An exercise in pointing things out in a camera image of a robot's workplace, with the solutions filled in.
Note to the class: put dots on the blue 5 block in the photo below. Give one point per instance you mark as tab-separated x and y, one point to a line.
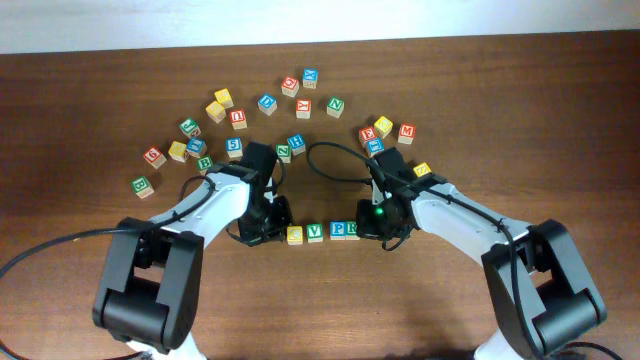
234	147

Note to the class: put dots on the blue P block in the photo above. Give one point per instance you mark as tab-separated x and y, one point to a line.
338	230

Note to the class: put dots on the red U block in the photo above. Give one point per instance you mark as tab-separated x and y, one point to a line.
238	119

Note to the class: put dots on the green N block upper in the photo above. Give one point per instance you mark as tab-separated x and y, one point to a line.
335	107

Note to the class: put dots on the yellow block right upper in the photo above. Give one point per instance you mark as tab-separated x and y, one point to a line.
383	126

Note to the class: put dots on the red E block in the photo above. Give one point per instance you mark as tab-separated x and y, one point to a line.
366	135

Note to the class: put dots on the blue X block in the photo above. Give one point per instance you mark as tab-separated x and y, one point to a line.
310	78

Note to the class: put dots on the blue block left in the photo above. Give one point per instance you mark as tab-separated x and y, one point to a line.
196	147

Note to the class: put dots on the red 6 block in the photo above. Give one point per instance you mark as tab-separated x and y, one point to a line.
154	157

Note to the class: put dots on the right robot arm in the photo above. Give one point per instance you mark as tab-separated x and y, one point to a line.
541	291

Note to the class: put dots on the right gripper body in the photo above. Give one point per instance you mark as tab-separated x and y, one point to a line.
370	226

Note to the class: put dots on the blue block right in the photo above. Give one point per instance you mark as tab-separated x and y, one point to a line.
374	146

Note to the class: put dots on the red Y block upper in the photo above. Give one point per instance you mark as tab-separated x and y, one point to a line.
303	108

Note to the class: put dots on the green J block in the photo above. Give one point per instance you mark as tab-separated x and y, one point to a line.
190	128

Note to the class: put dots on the yellow block upper left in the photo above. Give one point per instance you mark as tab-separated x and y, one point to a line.
224	98

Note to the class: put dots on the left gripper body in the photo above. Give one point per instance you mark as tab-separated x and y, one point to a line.
267	230

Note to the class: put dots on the red G block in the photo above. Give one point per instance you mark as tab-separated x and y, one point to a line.
290	86

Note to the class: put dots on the yellow S block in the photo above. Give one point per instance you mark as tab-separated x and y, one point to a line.
422	169

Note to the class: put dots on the yellow block beside U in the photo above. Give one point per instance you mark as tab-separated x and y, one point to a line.
215	111

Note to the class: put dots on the blue H block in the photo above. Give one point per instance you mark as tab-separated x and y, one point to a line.
297	144

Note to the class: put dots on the blue D block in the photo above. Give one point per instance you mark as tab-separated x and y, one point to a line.
267	104

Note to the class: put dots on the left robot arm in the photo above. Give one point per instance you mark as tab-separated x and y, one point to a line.
149	291

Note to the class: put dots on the yellow C block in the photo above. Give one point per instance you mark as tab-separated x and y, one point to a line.
295	235

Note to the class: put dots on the green R block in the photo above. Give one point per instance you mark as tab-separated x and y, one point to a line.
351	231

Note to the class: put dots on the green N block lower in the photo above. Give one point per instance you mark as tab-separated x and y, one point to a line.
284	152

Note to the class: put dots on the red M block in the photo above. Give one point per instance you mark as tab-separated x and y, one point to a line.
406	134

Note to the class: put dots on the green B block outer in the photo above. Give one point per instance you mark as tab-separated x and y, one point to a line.
142	187

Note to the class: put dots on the green n block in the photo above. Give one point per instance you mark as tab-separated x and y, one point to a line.
284	152
335	107

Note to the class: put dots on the green V block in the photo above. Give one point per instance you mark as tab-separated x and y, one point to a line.
314	233

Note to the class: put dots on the green B block inner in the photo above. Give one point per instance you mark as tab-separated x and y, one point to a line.
204	164

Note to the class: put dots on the green b block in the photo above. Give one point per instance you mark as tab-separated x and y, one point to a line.
204	164
142	187

